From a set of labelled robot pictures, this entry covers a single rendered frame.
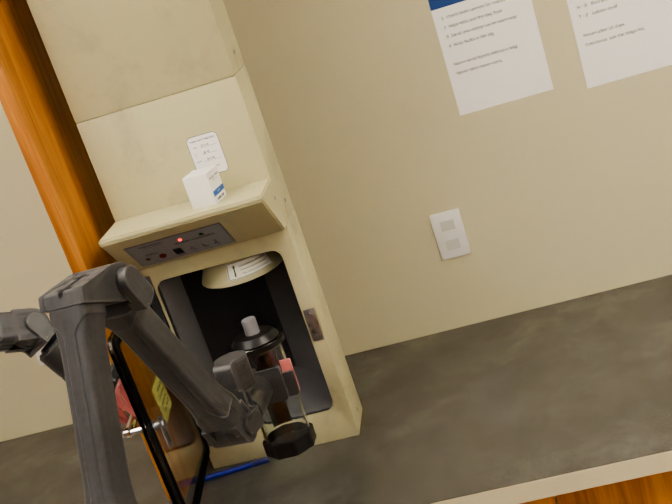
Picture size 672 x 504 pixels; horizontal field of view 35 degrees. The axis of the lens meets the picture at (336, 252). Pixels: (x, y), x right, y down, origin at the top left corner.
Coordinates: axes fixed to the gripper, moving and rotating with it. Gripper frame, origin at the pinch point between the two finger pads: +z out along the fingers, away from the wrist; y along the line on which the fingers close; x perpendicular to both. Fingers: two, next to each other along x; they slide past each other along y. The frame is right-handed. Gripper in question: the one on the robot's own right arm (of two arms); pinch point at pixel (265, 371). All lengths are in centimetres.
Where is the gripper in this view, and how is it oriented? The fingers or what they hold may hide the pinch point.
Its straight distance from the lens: 201.5
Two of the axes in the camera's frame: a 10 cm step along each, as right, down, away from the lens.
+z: 1.1, -2.6, 9.6
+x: 2.9, 9.3, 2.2
